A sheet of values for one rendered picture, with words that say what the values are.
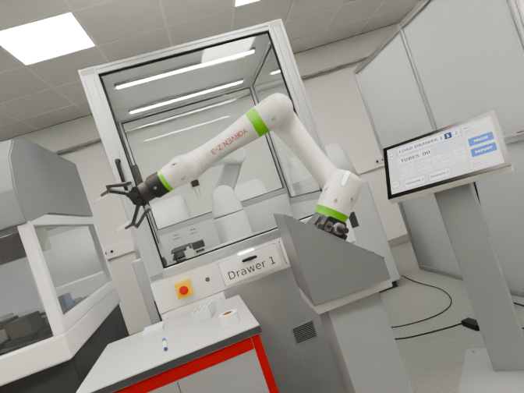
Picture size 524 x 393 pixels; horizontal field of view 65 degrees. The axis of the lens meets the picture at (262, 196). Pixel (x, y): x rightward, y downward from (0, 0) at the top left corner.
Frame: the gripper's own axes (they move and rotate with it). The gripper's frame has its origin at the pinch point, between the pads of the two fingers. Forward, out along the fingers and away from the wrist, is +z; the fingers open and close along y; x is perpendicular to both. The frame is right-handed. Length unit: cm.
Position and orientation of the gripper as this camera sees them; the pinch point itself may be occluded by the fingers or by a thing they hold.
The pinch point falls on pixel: (107, 215)
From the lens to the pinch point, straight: 170.8
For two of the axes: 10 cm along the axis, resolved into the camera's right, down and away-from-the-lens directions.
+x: 0.6, 2.6, -9.6
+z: -8.6, 5.1, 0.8
